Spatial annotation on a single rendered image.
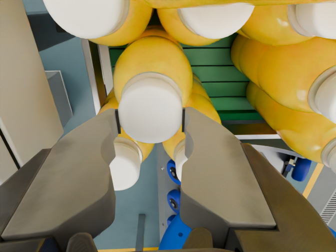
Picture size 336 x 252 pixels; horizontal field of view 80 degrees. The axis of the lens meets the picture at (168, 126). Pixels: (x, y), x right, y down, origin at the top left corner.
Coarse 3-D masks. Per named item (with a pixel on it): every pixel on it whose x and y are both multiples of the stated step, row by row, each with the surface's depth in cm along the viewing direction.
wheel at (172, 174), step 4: (172, 160) 32; (168, 164) 33; (172, 164) 32; (168, 168) 33; (172, 168) 32; (168, 172) 34; (172, 172) 32; (172, 176) 33; (176, 176) 32; (176, 180) 33; (180, 184) 32
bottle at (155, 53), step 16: (144, 32) 19; (160, 32) 19; (128, 48) 15; (144, 48) 14; (160, 48) 14; (176, 48) 16; (128, 64) 14; (144, 64) 13; (160, 64) 13; (176, 64) 14; (128, 80) 13; (176, 80) 14; (192, 80) 16
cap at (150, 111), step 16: (144, 80) 12; (160, 80) 12; (128, 96) 11; (144, 96) 11; (160, 96) 11; (176, 96) 12; (128, 112) 12; (144, 112) 12; (160, 112) 12; (176, 112) 12; (128, 128) 12; (144, 128) 12; (160, 128) 12; (176, 128) 12
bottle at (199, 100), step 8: (192, 72) 30; (192, 88) 23; (200, 88) 24; (192, 96) 21; (200, 96) 21; (208, 96) 24; (192, 104) 19; (200, 104) 20; (208, 104) 20; (208, 112) 19; (216, 112) 20; (216, 120) 19; (176, 136) 18; (184, 136) 18; (168, 144) 19; (176, 144) 18; (184, 144) 17; (168, 152) 19; (176, 152) 18
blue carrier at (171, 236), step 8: (176, 216) 32; (176, 224) 31; (184, 224) 31; (168, 232) 30; (176, 232) 30; (184, 232) 30; (168, 240) 29; (176, 240) 29; (184, 240) 29; (160, 248) 28; (168, 248) 28; (176, 248) 28
